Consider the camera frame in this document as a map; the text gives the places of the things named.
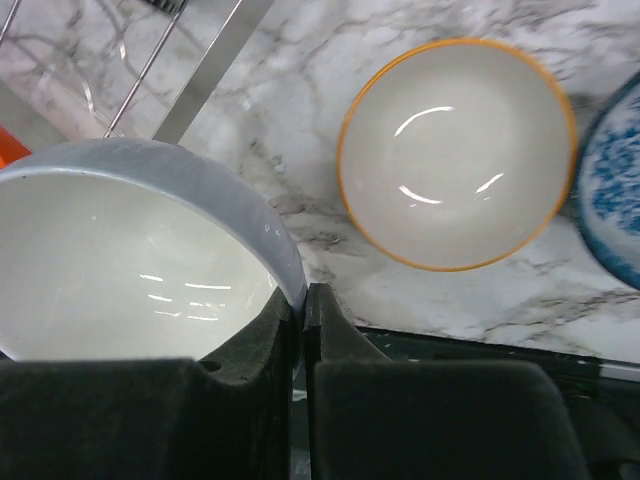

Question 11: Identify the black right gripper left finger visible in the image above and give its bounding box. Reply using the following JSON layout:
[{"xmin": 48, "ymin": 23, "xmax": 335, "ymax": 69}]
[{"xmin": 1, "ymin": 292, "xmax": 297, "ymax": 479}]

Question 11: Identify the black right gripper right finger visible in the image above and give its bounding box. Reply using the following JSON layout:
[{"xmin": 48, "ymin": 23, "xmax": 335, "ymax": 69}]
[{"xmin": 304, "ymin": 283, "xmax": 589, "ymax": 479}]

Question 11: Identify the beige speckled bowl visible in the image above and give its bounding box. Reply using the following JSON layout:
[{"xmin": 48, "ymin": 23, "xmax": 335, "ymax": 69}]
[{"xmin": 336, "ymin": 38, "xmax": 577, "ymax": 272}]

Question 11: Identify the red bowl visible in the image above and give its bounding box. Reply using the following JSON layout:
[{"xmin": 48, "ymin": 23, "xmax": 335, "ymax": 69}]
[{"xmin": 0, "ymin": 127, "xmax": 31, "ymax": 168}]

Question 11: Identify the blue and white bowl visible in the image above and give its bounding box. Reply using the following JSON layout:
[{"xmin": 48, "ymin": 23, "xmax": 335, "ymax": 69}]
[{"xmin": 571, "ymin": 74, "xmax": 639, "ymax": 289}]

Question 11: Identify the steel wire dish rack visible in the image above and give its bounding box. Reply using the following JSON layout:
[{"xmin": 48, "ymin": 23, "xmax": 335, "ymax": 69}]
[{"xmin": 1, "ymin": 1, "xmax": 270, "ymax": 149}]

